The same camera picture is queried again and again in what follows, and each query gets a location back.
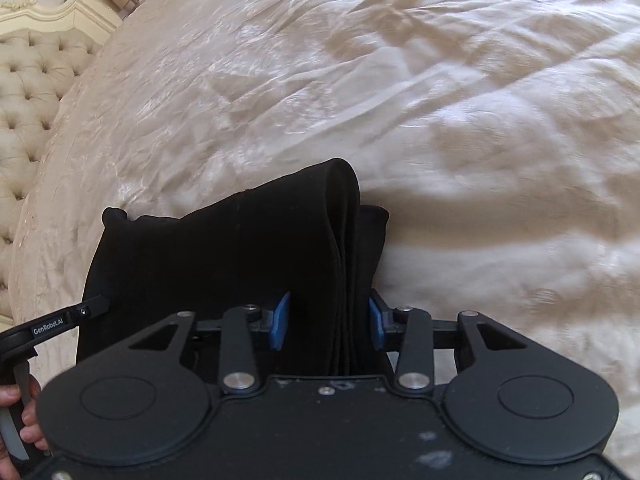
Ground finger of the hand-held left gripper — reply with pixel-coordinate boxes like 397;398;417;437
72;295;110;325

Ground cream tufted headboard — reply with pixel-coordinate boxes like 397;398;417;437
0;0;123;319

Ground cream embroidered bedspread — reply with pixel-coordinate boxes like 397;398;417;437
10;0;640;480

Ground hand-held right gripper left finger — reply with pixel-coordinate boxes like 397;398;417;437
127;291;292;392

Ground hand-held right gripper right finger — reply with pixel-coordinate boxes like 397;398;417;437
368;290;532;391

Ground person's left hand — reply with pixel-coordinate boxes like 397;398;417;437
0;375;50;480

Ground black pants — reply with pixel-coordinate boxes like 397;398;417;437
75;158;391;378

